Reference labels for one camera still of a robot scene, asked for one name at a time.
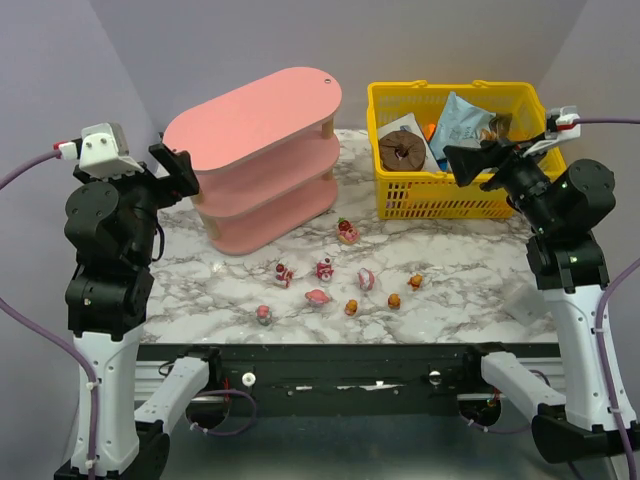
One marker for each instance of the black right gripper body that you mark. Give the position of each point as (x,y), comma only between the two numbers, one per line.
(501,160)

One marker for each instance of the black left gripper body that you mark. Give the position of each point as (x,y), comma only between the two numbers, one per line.
(167,181)

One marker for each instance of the red white bow toy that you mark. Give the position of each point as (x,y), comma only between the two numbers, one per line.
(284,275)

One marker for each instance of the pink white hooded toy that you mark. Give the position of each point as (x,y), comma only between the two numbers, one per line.
(366,279)

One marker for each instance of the pink flower-ring bunny toy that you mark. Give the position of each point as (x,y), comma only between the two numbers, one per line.
(264,315)

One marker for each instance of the pink strawberry bear toy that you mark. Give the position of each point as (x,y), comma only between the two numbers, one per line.
(324,269)

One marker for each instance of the pink wide-eared toy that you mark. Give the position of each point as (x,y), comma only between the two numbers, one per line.
(317,298)

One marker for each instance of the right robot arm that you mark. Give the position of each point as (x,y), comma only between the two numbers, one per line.
(592,418)

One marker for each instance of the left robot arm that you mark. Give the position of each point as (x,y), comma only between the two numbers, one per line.
(112,225)

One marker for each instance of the pink three-tier shelf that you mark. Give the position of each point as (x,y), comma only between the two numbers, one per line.
(264,155)

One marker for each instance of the light blue snack bag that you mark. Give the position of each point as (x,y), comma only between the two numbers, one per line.
(460,124)

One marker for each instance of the brown round cake pack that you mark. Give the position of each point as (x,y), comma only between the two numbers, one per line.
(402,151)

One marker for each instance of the white flat packet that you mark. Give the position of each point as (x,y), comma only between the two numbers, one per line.
(407,123)

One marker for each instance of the yellow plastic basket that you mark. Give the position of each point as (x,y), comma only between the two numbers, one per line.
(414,195)

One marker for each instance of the orange bear toy right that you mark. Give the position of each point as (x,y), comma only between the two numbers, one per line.
(415,282)

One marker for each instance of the orange bear toy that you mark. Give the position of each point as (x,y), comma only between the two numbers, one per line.
(394,301)
(351,307)
(415,282)

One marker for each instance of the strawberry donut toy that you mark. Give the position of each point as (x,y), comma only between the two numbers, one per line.
(347,233)

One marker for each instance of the orange bear toy middle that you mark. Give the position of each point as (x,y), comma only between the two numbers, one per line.
(394,301)

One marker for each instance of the orange bear toy left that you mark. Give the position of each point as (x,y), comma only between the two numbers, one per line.
(351,307)

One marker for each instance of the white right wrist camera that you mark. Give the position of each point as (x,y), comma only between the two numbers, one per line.
(562,125)

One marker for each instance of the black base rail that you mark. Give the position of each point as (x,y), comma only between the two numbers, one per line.
(349,380)

